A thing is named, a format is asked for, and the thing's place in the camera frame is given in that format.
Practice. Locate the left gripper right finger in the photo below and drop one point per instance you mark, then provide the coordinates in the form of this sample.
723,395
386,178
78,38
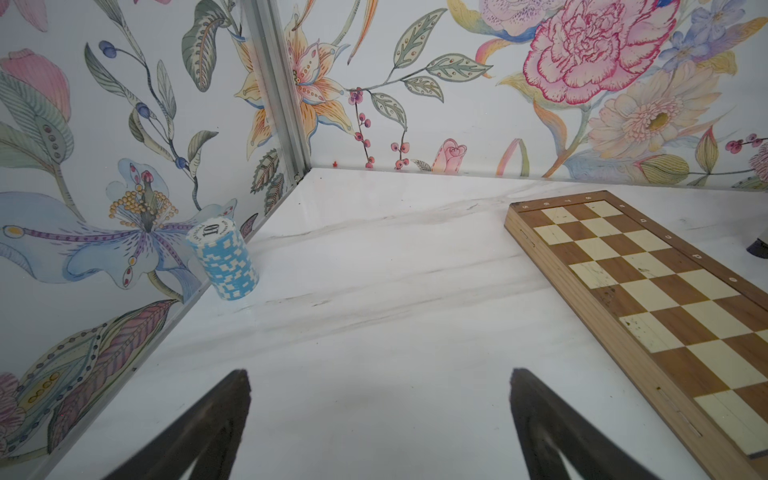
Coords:
551,433

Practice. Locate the small blue white object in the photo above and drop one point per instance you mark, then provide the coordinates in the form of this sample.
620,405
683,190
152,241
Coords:
222,251

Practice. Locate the silver two-tier dish rack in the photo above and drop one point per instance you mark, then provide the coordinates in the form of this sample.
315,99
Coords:
759,249

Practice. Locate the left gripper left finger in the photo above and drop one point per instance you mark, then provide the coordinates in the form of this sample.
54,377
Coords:
202,442

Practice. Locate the wooden folded chessboard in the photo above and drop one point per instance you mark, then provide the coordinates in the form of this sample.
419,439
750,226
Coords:
688,332

